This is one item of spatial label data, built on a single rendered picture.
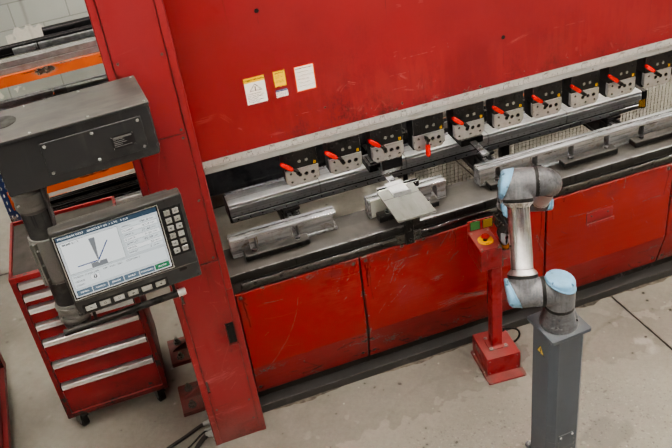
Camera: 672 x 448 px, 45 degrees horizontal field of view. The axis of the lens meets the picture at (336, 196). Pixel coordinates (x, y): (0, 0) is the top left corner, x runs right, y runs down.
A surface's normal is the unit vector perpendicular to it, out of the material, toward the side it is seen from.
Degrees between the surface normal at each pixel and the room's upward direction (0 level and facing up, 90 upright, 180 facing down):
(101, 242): 90
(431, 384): 0
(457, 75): 90
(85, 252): 90
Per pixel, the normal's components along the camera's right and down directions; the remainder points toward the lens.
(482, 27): 0.32, 0.48
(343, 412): -0.11, -0.84
